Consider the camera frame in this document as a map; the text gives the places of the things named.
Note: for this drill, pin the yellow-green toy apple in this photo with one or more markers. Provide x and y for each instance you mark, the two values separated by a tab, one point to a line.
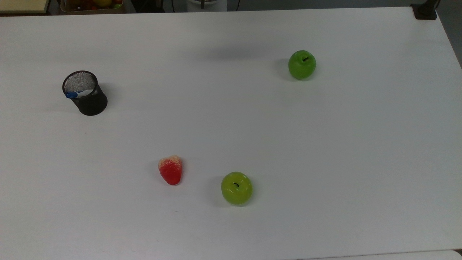
236	193

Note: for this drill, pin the clear bin with fruit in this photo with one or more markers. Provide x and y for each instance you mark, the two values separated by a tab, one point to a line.
92	5

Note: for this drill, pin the white office table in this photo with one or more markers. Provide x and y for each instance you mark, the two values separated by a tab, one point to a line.
415	256

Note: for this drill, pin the dark green toy apple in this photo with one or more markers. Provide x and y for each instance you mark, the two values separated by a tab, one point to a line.
301	66

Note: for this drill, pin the blue white marker pen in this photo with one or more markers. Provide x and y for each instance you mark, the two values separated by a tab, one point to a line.
72	95

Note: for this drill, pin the beige board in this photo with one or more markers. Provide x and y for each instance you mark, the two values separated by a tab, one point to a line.
21	5

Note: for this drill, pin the red apple half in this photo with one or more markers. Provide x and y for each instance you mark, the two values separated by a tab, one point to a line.
170	172

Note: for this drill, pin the black mesh pen cup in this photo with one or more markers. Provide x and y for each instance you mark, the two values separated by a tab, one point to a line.
94	104

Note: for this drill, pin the black table clamp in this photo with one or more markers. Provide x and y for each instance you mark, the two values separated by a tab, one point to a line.
425	11

